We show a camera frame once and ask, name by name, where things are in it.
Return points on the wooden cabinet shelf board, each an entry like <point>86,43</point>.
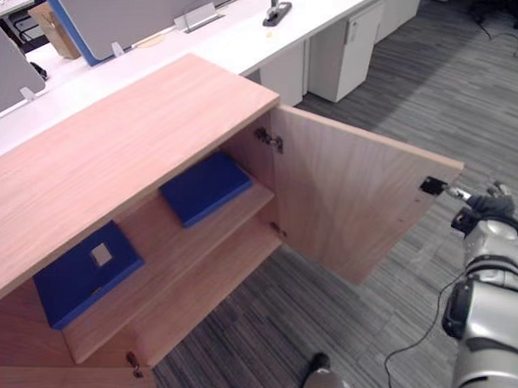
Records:
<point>168,265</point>

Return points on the black monitor arm base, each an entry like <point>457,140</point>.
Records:
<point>277,12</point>

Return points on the black door lock latch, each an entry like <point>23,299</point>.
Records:
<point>432,185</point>

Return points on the metal cabinet door hinge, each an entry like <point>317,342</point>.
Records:
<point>270,139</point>
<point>134,363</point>
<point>279,229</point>

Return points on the long white office desk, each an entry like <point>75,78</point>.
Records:
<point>220,50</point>

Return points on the plain blue folder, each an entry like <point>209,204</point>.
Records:
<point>203,187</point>

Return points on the black object on desk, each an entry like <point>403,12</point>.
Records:
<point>38,70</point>

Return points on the light wood office cabinet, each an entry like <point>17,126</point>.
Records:
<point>112,144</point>

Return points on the white pedestal drawer cabinet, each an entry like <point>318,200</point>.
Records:
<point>344,63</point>
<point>401,10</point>

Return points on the right robot leg dark foot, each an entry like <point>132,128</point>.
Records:
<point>323,381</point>

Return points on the blue folder with white label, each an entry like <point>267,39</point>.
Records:
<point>66,286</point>

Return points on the white partition bracket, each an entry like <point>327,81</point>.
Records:
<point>118,50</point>
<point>29,94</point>

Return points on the grey desk partition screen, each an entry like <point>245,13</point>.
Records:
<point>5,71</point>

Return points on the brown cardboard box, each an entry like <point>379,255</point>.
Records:
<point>57,33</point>

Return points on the grey partition with blue trim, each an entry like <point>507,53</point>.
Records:
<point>142,15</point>

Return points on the wooden cabinet door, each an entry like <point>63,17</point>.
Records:
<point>348,191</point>
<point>57,386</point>

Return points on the black office chair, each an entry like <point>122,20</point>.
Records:
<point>497,2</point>

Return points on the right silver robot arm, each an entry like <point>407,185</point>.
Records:
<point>497,322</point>

